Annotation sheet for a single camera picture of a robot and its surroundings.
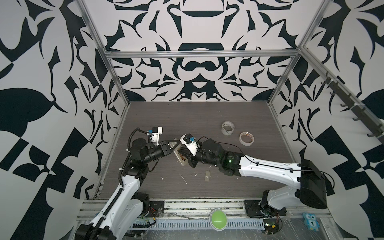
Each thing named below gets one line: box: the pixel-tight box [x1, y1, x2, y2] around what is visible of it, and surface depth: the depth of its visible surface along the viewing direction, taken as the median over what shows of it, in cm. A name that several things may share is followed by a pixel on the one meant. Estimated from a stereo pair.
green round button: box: [209, 208, 228, 232], surface depth 71 cm
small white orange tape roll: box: [239, 131, 255, 147], surface depth 100 cm
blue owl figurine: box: [302, 212, 320, 231], surface depth 71 cm
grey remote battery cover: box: [204, 170, 211, 182], surface depth 86 cm
